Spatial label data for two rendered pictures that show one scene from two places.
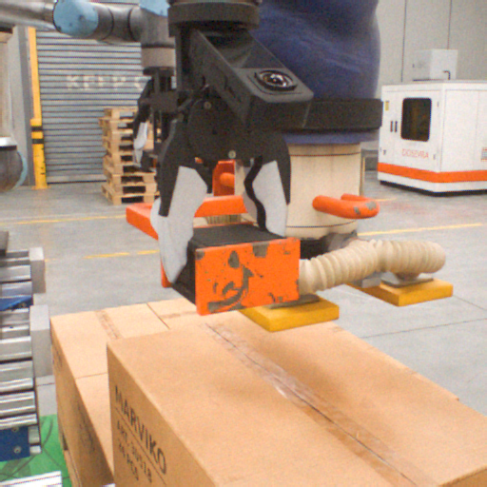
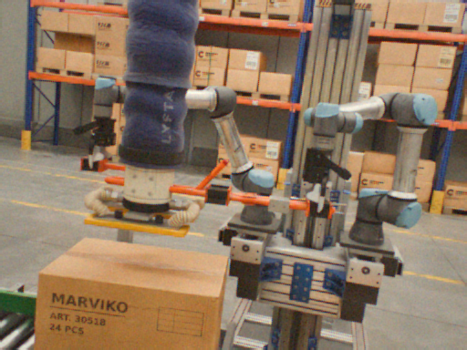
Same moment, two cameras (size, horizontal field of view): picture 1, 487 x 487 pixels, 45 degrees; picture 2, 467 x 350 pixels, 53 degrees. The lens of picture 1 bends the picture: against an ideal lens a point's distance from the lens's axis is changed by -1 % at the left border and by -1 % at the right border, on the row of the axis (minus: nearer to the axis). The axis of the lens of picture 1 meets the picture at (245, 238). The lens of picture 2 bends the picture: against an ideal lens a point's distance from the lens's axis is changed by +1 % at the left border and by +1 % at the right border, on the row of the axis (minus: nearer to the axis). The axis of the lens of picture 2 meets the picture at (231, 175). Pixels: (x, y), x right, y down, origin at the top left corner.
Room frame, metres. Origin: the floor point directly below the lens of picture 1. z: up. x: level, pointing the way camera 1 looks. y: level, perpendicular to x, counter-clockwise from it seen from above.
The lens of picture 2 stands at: (1.94, -1.31, 1.59)
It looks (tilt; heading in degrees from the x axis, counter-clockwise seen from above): 10 degrees down; 121
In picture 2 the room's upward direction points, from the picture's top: 7 degrees clockwise
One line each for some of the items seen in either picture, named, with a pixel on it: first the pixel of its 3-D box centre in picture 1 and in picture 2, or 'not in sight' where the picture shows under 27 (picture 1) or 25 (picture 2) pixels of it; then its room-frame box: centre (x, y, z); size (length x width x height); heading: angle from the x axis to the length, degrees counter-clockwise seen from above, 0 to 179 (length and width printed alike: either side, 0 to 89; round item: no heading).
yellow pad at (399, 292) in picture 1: (349, 256); (138, 220); (0.89, -0.16, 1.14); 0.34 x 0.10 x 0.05; 27
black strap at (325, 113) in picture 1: (299, 113); (151, 152); (0.85, -0.08, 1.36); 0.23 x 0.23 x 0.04
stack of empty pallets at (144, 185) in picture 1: (141, 152); not in sight; (8.78, 1.54, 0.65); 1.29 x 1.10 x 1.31; 20
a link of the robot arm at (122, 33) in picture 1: (113, 25); (342, 121); (1.39, 0.29, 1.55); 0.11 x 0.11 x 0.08; 68
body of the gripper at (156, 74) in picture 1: (160, 97); (316, 166); (1.36, 0.19, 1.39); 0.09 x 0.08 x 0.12; 27
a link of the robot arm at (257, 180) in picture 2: not in sight; (259, 185); (0.96, 0.55, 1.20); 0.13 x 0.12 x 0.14; 148
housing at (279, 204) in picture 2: not in sight; (278, 204); (1.26, 0.14, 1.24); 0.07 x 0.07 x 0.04; 27
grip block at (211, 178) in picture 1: (224, 176); (218, 194); (1.07, 0.04, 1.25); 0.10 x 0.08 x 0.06; 117
